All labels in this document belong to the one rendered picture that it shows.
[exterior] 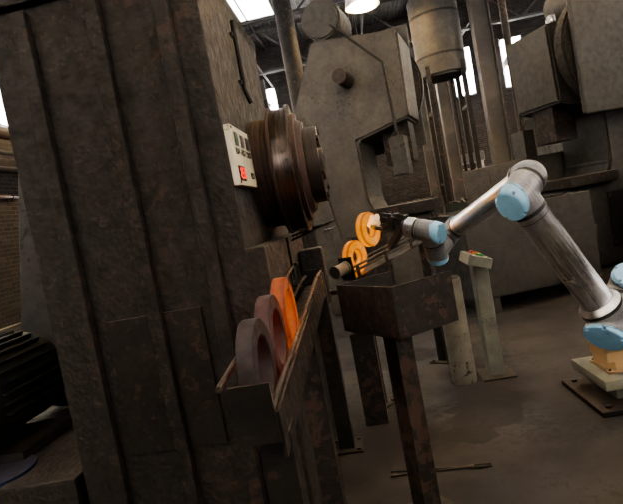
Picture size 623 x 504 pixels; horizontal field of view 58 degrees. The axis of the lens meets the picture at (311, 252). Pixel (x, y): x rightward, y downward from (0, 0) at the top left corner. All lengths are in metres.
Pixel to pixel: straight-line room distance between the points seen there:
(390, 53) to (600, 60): 1.71
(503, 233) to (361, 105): 1.58
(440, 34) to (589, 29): 5.88
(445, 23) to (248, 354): 10.28
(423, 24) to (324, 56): 6.24
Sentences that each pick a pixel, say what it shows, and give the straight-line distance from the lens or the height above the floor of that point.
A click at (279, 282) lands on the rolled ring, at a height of 0.79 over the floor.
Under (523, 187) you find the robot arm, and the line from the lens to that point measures 1.96.
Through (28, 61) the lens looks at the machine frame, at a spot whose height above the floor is 1.52.
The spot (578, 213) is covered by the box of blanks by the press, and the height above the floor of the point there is 0.59.
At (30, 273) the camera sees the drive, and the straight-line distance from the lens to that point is 2.79.
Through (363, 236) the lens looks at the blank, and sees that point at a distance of 2.47.
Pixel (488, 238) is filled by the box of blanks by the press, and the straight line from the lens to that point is 4.16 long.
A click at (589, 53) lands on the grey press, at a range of 5.27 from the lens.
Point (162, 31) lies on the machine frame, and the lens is 1.75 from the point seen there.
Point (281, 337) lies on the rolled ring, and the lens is 1.29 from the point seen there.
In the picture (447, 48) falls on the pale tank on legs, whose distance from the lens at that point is 10.91.
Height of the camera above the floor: 0.93
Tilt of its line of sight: 4 degrees down
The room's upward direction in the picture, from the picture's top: 11 degrees counter-clockwise
